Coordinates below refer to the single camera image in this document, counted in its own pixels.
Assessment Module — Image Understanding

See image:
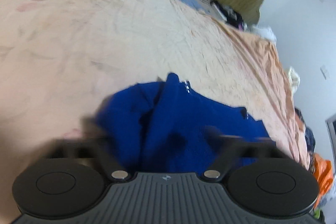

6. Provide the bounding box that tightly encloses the orange plastic bag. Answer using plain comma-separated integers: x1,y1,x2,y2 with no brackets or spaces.
313,153,334,208

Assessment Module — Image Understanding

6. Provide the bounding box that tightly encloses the pink floral bed blanket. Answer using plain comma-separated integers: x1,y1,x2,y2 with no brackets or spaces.
1,0,310,223

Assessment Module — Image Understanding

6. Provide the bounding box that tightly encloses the blue knit sweater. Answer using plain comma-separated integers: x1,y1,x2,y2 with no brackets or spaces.
96,73,269,174

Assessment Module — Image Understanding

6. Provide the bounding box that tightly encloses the cream cloth beside bed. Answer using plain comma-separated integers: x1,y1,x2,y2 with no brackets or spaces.
286,67,301,95

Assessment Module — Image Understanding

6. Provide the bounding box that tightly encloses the dark clothes pile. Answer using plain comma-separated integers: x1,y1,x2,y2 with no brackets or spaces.
211,1,247,31

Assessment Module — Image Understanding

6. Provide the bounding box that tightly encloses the white fluffy blanket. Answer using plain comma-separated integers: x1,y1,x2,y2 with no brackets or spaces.
250,25,277,44

